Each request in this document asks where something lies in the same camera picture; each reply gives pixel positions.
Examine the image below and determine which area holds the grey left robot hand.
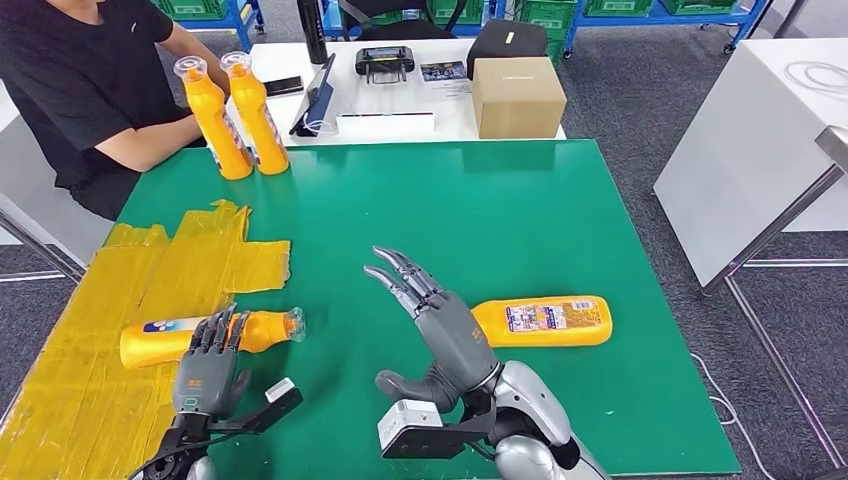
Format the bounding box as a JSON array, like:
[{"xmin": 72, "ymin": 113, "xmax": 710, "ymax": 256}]
[{"xmin": 172, "ymin": 303, "xmax": 254, "ymax": 421}]

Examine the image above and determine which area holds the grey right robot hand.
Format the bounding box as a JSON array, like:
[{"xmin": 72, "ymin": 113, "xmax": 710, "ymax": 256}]
[{"xmin": 362, "ymin": 246, "xmax": 502, "ymax": 416}]

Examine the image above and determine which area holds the orange detergent bottle clear cap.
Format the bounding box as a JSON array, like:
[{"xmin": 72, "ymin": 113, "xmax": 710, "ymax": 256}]
[
  {"xmin": 471, "ymin": 295, "xmax": 614, "ymax": 349},
  {"xmin": 173, "ymin": 55, "xmax": 255, "ymax": 181},
  {"xmin": 119, "ymin": 306, "xmax": 308, "ymax": 370},
  {"xmin": 219, "ymin": 50, "xmax": 291, "ymax": 177}
]

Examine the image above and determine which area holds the black drink bottle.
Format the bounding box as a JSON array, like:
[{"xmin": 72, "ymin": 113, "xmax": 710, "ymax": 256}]
[{"xmin": 296, "ymin": 0, "xmax": 329, "ymax": 66}]

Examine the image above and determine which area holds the yellow taped cardboard sheet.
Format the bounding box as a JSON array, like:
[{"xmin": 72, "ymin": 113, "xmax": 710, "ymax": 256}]
[{"xmin": 0, "ymin": 199, "xmax": 293, "ymax": 480}]

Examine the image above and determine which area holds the flat white box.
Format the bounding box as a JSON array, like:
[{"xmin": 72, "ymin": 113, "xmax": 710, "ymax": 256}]
[{"xmin": 335, "ymin": 111, "xmax": 437, "ymax": 139}]

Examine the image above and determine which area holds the white panel desk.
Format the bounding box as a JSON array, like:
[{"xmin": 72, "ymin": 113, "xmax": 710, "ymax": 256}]
[{"xmin": 0, "ymin": 92, "xmax": 115, "ymax": 285}]

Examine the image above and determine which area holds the brown cardboard box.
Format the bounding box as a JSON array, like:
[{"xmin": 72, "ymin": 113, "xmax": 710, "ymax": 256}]
[{"xmin": 471, "ymin": 56, "xmax": 568, "ymax": 140}]

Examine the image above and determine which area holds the printed pamphlet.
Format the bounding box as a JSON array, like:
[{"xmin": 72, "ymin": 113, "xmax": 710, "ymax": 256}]
[{"xmin": 419, "ymin": 60, "xmax": 470, "ymax": 83}]

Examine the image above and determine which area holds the tablet in blue case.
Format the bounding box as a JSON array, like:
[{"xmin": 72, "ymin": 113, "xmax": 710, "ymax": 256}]
[{"xmin": 289, "ymin": 52, "xmax": 337, "ymax": 138}]

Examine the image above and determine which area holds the black remote controller with screen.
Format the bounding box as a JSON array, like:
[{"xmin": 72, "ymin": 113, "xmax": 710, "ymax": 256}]
[{"xmin": 354, "ymin": 46, "xmax": 417, "ymax": 85}]

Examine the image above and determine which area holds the black bag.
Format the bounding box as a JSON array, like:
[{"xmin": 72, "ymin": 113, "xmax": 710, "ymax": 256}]
[{"xmin": 466, "ymin": 18, "xmax": 549, "ymax": 79}]

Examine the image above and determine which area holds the black smartphone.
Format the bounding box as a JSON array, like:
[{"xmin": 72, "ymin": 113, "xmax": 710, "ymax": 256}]
[{"xmin": 263, "ymin": 75, "xmax": 305, "ymax": 99}]

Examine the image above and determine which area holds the person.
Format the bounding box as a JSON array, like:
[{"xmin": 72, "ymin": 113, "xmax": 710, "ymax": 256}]
[{"xmin": 0, "ymin": 0, "xmax": 231, "ymax": 222}]

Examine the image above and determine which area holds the large white table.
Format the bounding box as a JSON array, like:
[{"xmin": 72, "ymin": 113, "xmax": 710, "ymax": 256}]
[{"xmin": 653, "ymin": 37, "xmax": 848, "ymax": 287}]

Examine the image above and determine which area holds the green plastic crate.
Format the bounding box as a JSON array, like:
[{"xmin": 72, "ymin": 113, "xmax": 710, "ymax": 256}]
[
  {"xmin": 582, "ymin": 0, "xmax": 655, "ymax": 19},
  {"xmin": 515, "ymin": 0, "xmax": 579, "ymax": 66},
  {"xmin": 427, "ymin": 0, "xmax": 486, "ymax": 26},
  {"xmin": 659, "ymin": 0, "xmax": 740, "ymax": 16},
  {"xmin": 152, "ymin": 0, "xmax": 230, "ymax": 20}
]

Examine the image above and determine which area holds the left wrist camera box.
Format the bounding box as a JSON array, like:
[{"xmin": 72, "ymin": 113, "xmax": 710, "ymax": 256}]
[{"xmin": 206, "ymin": 377, "xmax": 305, "ymax": 437}]

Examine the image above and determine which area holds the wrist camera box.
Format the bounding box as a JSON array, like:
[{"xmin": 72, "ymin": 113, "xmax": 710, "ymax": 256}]
[
  {"xmin": 206, "ymin": 377, "xmax": 305, "ymax": 437},
  {"xmin": 377, "ymin": 397, "xmax": 498, "ymax": 461}
]

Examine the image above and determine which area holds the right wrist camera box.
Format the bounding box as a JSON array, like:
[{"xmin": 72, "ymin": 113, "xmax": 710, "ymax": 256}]
[{"xmin": 377, "ymin": 397, "xmax": 498, "ymax": 461}]

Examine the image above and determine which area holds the thin white tablet cable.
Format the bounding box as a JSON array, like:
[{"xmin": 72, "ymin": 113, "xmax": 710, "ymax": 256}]
[{"xmin": 301, "ymin": 117, "xmax": 340, "ymax": 138}]

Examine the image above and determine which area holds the white floor cable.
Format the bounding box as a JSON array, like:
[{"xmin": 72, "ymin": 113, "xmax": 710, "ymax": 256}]
[{"xmin": 690, "ymin": 352, "xmax": 780, "ymax": 480}]

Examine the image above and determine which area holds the blue rack frame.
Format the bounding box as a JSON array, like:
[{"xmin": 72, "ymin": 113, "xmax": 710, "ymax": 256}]
[
  {"xmin": 148, "ymin": 0, "xmax": 266, "ymax": 53},
  {"xmin": 563, "ymin": 0, "xmax": 773, "ymax": 56}
]

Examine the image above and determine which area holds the coiled white cable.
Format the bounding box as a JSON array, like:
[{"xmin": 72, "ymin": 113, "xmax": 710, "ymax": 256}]
[{"xmin": 784, "ymin": 60, "xmax": 848, "ymax": 102}]

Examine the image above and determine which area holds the metal table frame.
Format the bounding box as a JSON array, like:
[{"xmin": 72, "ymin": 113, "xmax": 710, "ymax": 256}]
[{"xmin": 702, "ymin": 124, "xmax": 848, "ymax": 473}]

